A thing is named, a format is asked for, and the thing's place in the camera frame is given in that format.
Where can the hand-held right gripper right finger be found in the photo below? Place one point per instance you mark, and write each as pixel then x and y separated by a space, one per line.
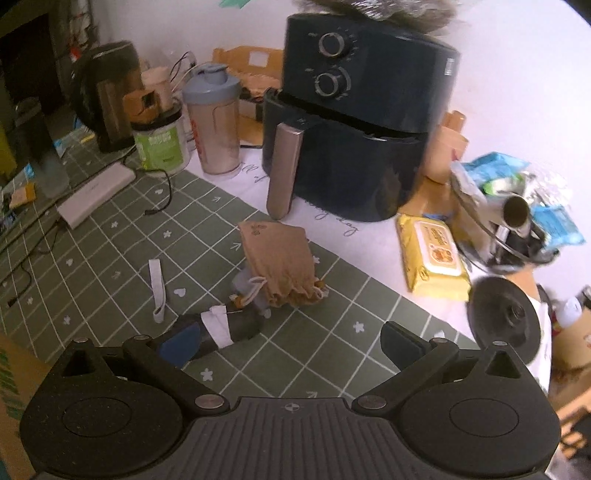
pixel 401 342

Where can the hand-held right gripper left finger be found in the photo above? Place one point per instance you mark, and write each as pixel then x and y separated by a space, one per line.
pixel 178 347

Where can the black sock white label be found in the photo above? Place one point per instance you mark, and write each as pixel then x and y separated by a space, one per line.
pixel 244 325

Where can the yellow wet wipes packet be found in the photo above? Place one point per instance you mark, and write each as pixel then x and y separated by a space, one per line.
pixel 429 258

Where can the black kettle base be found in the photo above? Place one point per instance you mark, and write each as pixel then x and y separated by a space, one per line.
pixel 498 309

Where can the green checked tablecloth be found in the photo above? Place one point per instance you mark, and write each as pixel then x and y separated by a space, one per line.
pixel 115 258

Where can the white plastic bottle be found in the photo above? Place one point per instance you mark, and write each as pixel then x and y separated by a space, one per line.
pixel 570 311

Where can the white power bank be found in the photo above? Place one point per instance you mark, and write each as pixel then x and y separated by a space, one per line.
pixel 92 194

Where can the blue plastic packet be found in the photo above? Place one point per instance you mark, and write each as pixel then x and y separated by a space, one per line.
pixel 498 168
pixel 556 226

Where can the tan cardboard piece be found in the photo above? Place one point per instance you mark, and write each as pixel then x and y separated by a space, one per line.
pixel 443 147

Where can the green jar black lid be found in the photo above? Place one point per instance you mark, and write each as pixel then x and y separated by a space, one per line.
pixel 161 147

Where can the brown snack packet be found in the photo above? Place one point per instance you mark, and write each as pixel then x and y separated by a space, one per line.
pixel 23 196

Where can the clear shaker bottle grey lid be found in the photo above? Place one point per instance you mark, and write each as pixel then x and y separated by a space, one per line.
pixel 217 134

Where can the flat blue packet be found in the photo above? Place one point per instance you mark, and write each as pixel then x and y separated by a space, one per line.
pixel 67 146

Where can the dark blue air fryer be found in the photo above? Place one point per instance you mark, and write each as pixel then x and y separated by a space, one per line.
pixel 369 115

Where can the small brown cardboard box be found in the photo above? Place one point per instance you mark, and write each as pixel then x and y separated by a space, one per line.
pixel 138 104

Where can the black electric kettle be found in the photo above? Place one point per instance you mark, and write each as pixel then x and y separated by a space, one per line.
pixel 111 92

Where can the brown cardboard sheet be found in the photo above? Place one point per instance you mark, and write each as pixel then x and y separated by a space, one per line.
pixel 240 60

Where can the grey furry item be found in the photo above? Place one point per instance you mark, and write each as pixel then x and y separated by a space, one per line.
pixel 369 11

